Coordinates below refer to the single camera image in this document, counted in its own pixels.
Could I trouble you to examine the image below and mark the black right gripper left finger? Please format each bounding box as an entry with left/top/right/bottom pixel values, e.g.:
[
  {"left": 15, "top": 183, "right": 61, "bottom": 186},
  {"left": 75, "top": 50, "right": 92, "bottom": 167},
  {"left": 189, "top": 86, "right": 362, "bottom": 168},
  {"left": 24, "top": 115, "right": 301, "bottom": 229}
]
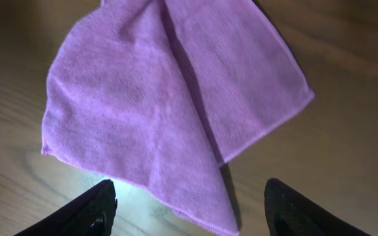
[{"left": 15, "top": 180, "right": 117, "bottom": 236}]

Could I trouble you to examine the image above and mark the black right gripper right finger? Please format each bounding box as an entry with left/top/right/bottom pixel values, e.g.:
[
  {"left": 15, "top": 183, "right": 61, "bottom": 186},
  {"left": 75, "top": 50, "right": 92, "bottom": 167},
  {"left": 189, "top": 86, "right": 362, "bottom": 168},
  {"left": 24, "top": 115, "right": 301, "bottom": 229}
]
[{"left": 264, "top": 178, "right": 369, "bottom": 236}]

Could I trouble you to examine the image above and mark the purple cloth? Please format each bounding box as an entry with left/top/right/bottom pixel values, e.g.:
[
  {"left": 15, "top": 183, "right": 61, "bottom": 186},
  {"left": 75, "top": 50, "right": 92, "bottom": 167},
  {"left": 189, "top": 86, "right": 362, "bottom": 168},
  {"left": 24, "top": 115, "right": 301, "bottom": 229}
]
[{"left": 41, "top": 0, "right": 314, "bottom": 235}]

